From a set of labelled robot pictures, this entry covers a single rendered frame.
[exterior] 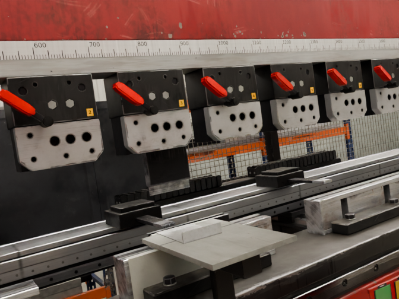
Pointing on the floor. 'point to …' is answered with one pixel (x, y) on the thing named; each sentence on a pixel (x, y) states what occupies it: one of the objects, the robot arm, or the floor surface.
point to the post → (272, 146)
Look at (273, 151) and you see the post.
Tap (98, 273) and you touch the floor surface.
